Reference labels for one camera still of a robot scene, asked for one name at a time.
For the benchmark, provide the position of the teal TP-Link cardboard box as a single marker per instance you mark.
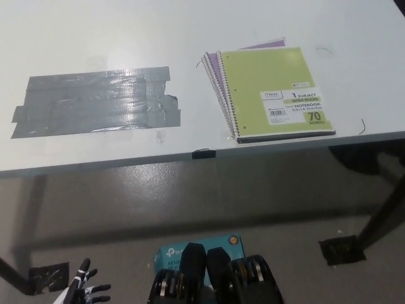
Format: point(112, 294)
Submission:
point(171, 253)

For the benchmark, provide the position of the black metal table leg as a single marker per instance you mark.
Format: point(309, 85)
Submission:
point(12, 274)
point(376, 218)

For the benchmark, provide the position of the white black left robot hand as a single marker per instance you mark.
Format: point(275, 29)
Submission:
point(82, 291)

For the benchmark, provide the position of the green spiral Mead notebook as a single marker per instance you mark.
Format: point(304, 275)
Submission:
point(262, 73)

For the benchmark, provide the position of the grey duct tape patch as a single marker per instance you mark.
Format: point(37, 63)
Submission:
point(95, 101)

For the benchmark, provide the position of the clear tape piece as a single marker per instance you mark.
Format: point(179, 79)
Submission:
point(228, 137)
point(160, 136)

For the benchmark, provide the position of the purple spiral notebook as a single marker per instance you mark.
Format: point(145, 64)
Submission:
point(212, 63)

